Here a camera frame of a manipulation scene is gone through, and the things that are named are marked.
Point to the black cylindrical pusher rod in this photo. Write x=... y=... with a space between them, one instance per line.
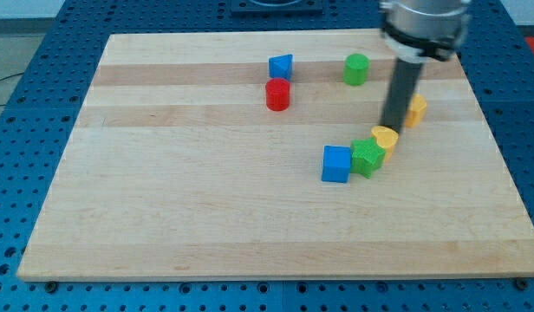
x=400 y=92

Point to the green star block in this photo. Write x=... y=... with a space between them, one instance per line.
x=366 y=157

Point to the blue cube block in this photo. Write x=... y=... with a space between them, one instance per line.
x=336 y=164

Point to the yellow hexagon block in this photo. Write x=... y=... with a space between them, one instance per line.
x=416 y=111

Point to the green cylinder block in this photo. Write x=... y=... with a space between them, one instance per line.
x=355 y=70

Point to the yellow heart block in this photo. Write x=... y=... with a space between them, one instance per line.
x=385 y=138

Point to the blue triangular prism block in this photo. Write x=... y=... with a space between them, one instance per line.
x=281 y=66

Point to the red cylinder block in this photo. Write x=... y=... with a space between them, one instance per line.
x=277 y=94

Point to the light wooden board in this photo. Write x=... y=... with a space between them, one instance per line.
x=176 y=170

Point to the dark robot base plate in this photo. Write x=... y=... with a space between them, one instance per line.
x=276 y=7

